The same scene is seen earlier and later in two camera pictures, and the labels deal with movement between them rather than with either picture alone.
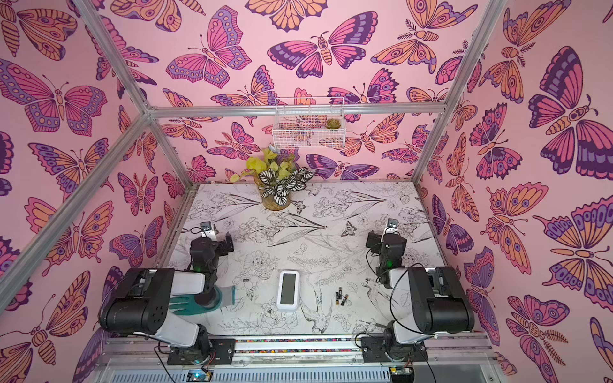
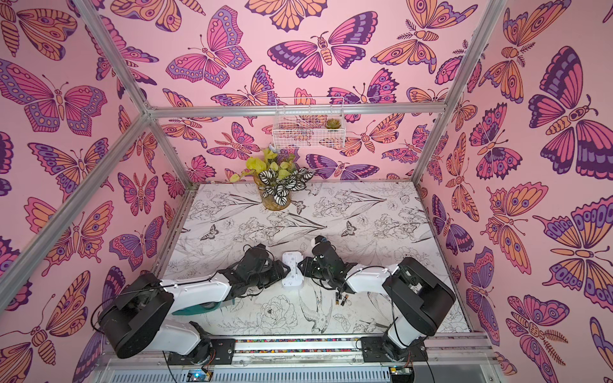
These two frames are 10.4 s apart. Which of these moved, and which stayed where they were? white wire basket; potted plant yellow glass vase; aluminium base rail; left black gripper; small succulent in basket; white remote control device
Moved: white remote control device; left black gripper
Stayed: aluminium base rail; potted plant yellow glass vase; small succulent in basket; white wire basket
